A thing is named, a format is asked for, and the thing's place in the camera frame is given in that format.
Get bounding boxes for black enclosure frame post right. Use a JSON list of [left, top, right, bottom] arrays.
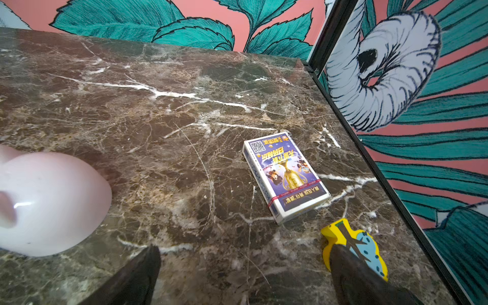
[[306, 0, 474, 305]]

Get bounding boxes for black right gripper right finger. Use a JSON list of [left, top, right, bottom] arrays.
[[330, 245, 422, 304]]

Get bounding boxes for pink dome bottle cap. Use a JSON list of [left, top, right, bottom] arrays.
[[1, 146, 112, 257]]

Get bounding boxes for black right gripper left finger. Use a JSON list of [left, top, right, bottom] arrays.
[[80, 245, 161, 304]]

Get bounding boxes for yellow blue toy piece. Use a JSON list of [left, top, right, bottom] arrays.
[[320, 218, 388, 282]]

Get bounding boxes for purple playing card box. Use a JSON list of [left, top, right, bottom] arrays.
[[243, 132, 331, 224]]

